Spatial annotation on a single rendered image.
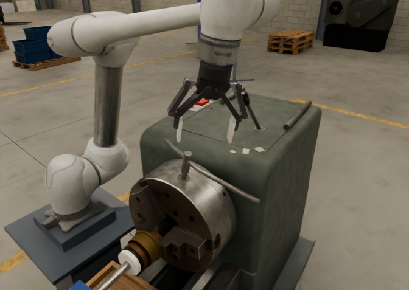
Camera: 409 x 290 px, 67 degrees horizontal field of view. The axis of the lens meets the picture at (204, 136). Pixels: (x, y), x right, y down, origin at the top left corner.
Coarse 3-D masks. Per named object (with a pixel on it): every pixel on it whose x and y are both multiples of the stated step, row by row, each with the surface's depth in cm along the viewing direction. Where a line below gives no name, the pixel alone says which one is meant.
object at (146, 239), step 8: (136, 232) 82; (144, 232) 80; (152, 232) 82; (136, 240) 78; (144, 240) 78; (152, 240) 79; (128, 248) 76; (136, 248) 76; (144, 248) 77; (152, 248) 78; (160, 248) 79; (136, 256) 75; (144, 256) 76; (152, 256) 77; (160, 256) 80; (144, 264) 76
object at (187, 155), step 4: (184, 152) 78; (188, 152) 78; (184, 156) 78; (188, 156) 77; (184, 160) 78; (188, 160) 78; (184, 164) 79; (188, 164) 79; (184, 168) 80; (188, 168) 80; (184, 172) 80; (188, 172) 81; (184, 176) 82
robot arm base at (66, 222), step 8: (88, 208) 131; (96, 208) 135; (48, 216) 131; (56, 216) 127; (64, 216) 126; (72, 216) 126; (80, 216) 128; (88, 216) 131; (48, 224) 125; (56, 224) 127; (64, 224) 125; (72, 224) 126; (64, 232) 124
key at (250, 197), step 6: (168, 144) 83; (174, 150) 82; (180, 150) 81; (180, 156) 81; (192, 162) 78; (198, 168) 76; (204, 174) 74; (210, 174) 73; (216, 180) 71; (222, 180) 71; (228, 186) 69; (234, 186) 68; (234, 192) 68; (240, 192) 66; (246, 198) 65; (252, 198) 64; (258, 204) 63
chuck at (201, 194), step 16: (144, 176) 90; (160, 176) 83; (176, 176) 83; (192, 176) 84; (160, 192) 84; (176, 192) 80; (192, 192) 80; (208, 192) 82; (176, 208) 82; (192, 208) 79; (208, 208) 80; (224, 208) 84; (160, 224) 92; (176, 224) 95; (192, 224) 81; (208, 224) 78; (224, 224) 83; (224, 240) 85; (176, 256) 92; (208, 256) 83
